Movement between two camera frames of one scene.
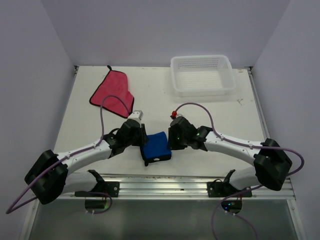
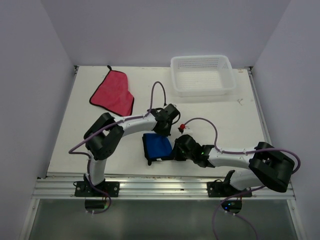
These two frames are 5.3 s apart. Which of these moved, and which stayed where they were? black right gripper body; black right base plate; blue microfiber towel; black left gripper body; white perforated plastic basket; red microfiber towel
Moved: black left gripper body; black right gripper body
Stayed: blue microfiber towel; black right base plate; red microfiber towel; white perforated plastic basket
